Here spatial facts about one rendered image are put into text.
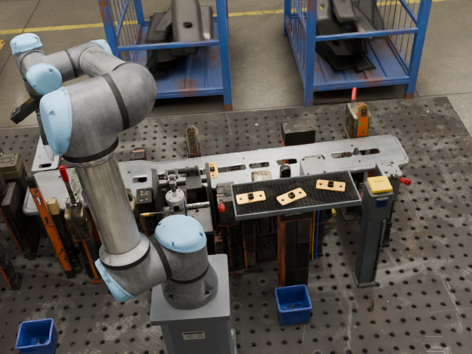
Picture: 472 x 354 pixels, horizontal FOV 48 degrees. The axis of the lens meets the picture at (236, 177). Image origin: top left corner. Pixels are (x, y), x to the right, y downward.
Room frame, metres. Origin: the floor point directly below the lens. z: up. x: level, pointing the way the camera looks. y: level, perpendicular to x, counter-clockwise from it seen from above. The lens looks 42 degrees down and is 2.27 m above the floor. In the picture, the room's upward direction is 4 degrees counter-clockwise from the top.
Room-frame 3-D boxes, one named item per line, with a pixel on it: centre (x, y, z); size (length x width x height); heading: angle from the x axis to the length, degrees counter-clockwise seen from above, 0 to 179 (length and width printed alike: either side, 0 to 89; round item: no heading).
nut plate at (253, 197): (1.15, -0.04, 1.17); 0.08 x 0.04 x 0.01; 97
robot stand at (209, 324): (0.89, 0.14, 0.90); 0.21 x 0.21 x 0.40; 0
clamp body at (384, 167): (1.34, -0.52, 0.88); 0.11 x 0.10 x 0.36; 4
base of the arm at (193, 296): (0.89, 0.14, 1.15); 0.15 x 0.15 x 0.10
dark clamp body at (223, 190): (1.27, 0.04, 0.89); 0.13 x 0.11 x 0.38; 4
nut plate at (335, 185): (1.17, -0.28, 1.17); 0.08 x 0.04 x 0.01; 74
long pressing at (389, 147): (1.48, 0.06, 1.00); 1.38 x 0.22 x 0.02; 94
